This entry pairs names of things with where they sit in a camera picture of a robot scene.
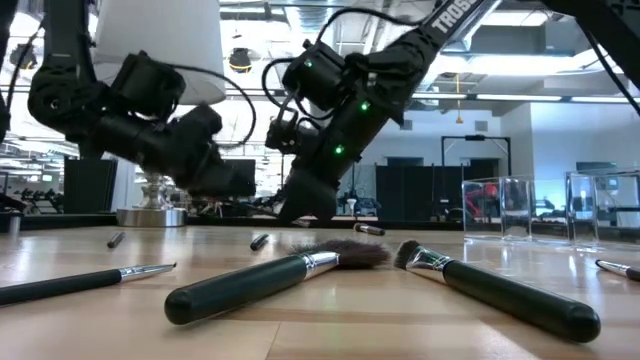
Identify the thin black silver-ferrule brush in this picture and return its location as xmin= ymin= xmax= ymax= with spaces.
xmin=0 ymin=262 xmax=178 ymax=307

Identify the clear acrylic organizer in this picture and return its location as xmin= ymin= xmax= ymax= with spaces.
xmin=461 ymin=169 xmax=640 ymax=251

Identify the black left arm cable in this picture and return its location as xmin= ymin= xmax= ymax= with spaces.
xmin=167 ymin=63 xmax=258 ymax=149

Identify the black background cabinet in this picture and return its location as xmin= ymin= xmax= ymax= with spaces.
xmin=63 ymin=157 xmax=119 ymax=215

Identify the large fluffy brown-bristle brush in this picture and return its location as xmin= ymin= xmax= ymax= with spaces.
xmin=163 ymin=238 xmax=392 ymax=326

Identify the yellow hanging pendant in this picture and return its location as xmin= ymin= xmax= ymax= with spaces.
xmin=453 ymin=73 xmax=464 ymax=125

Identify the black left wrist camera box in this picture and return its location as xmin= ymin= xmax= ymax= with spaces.
xmin=109 ymin=49 xmax=187 ymax=121

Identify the silver lamp with white shade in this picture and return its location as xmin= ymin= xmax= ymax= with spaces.
xmin=92 ymin=0 xmax=227 ymax=229

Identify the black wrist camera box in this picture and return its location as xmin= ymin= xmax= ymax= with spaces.
xmin=109 ymin=49 xmax=187 ymax=121
xmin=282 ymin=38 xmax=347 ymax=112

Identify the black room partition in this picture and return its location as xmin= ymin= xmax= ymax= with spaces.
xmin=375 ymin=164 xmax=501 ymax=221

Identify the black metal frame stand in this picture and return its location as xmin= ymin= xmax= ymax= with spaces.
xmin=441 ymin=133 xmax=512 ymax=221

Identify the large flat-top makeup brush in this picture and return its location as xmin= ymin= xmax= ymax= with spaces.
xmin=393 ymin=239 xmax=602 ymax=344

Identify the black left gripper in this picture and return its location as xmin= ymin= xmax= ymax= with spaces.
xmin=92 ymin=103 xmax=257 ymax=199

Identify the black ceiling camera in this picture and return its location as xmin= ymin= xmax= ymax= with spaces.
xmin=9 ymin=43 xmax=39 ymax=71
xmin=228 ymin=47 xmax=253 ymax=75

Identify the small black tube silver end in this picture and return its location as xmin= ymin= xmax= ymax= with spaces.
xmin=352 ymin=222 xmax=387 ymax=237

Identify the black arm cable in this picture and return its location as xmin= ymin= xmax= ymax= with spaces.
xmin=316 ymin=6 xmax=426 ymax=44
xmin=167 ymin=63 xmax=258 ymax=149

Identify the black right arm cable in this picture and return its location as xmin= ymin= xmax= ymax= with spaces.
xmin=316 ymin=6 xmax=426 ymax=44

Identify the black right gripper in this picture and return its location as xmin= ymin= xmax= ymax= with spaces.
xmin=277 ymin=112 xmax=389 ymax=224

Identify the black table edge rail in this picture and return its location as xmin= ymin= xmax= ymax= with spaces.
xmin=0 ymin=212 xmax=640 ymax=244

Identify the thin black makeup brush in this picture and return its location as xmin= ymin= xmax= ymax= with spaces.
xmin=594 ymin=258 xmax=640 ymax=282

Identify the wall-mounted black screen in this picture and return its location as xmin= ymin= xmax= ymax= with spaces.
xmin=575 ymin=160 xmax=632 ymax=174

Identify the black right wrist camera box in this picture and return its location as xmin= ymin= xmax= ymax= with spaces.
xmin=282 ymin=38 xmax=347 ymax=112

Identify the black computer monitor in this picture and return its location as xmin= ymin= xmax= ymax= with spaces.
xmin=223 ymin=158 xmax=257 ymax=177

